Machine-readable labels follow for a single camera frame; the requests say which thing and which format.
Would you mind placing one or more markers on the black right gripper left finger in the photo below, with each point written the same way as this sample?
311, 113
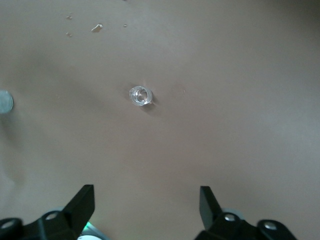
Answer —
80, 207

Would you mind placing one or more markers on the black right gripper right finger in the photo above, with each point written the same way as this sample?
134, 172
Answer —
208, 207

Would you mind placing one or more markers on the small clear glass measuring cup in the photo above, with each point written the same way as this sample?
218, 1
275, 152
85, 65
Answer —
140, 95

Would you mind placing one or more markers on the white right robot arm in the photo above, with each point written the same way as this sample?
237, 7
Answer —
87, 237

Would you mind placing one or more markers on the brown table cloth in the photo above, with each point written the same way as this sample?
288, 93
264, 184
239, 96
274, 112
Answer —
225, 125

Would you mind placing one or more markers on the green sleeved glass bottle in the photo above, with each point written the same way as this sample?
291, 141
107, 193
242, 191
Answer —
5, 102

